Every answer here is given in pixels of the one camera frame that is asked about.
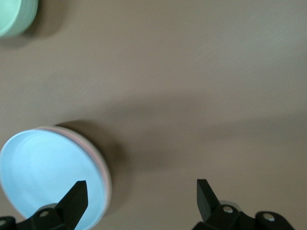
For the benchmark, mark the brown table cover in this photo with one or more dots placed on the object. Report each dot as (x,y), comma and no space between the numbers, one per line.
(192,83)

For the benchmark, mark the beige plate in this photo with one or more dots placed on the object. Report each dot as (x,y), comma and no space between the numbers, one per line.
(108,177)

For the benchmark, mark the blue plate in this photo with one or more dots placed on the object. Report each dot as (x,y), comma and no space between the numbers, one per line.
(43,167)

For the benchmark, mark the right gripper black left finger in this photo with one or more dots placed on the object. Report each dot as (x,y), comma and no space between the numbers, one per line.
(72,203)

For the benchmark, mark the small green bowl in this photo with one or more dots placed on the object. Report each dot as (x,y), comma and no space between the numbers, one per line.
(12,14)

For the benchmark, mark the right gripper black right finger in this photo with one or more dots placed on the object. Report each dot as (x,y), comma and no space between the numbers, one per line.
(208,210)

